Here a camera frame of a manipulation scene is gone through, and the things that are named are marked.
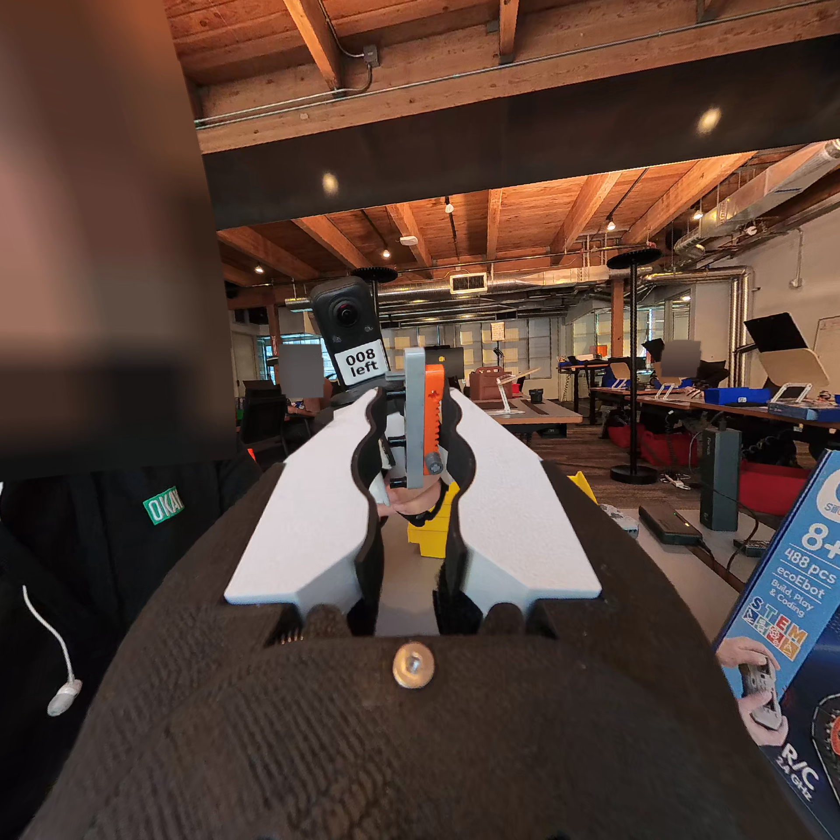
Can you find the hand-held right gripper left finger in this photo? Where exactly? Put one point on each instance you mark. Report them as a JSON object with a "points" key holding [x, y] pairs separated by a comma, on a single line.
{"points": [[295, 525]]}

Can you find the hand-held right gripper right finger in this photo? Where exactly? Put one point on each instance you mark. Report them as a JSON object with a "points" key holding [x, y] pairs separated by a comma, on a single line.
{"points": [[525, 525]]}

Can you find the orange and grey toy beam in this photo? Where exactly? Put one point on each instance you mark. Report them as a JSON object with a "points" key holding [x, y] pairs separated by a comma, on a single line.
{"points": [[431, 420]]}

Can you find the brown office desk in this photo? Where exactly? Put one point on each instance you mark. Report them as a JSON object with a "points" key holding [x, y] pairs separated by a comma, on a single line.
{"points": [[551, 410]]}

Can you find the person's left hand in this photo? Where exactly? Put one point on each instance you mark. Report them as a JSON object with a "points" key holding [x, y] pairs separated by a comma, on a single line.
{"points": [[413, 504]]}

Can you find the black pole stand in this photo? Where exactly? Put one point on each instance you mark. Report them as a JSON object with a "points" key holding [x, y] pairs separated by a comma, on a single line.
{"points": [[633, 367], [374, 274]]}

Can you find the grey toy battery box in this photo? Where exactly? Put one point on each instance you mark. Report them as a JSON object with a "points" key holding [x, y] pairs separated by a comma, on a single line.
{"points": [[620, 518]]}

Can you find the yellow plastic bin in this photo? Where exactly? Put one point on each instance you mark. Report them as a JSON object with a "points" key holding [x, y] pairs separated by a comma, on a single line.
{"points": [[430, 541]]}

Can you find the black office chair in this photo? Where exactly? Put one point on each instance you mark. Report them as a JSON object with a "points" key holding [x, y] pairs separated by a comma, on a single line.
{"points": [[262, 420]]}

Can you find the black computer monitor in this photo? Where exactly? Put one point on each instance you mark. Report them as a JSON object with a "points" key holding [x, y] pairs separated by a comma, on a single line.
{"points": [[454, 361]]}

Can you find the white air vent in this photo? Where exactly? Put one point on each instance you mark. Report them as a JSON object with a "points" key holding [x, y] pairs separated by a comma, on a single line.
{"points": [[468, 283]]}

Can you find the brown bag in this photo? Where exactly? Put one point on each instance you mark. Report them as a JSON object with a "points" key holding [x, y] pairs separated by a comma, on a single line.
{"points": [[489, 387]]}

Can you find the black power adapter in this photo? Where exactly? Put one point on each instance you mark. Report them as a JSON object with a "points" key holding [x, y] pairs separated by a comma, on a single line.
{"points": [[669, 525]]}

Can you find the red fabric bag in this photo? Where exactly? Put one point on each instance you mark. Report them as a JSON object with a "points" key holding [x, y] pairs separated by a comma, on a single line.
{"points": [[669, 449]]}

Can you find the dark computer tower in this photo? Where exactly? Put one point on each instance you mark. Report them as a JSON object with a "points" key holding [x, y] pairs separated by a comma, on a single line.
{"points": [[720, 479]]}

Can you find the blue plastic bin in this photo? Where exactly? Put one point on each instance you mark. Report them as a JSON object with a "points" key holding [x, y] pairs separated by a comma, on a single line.
{"points": [[735, 396]]}

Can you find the blue robot kit box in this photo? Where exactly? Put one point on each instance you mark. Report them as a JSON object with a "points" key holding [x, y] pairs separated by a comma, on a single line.
{"points": [[800, 590]]}

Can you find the wooden document stand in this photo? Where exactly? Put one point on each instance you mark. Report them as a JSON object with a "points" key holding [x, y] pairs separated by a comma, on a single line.
{"points": [[787, 367]]}

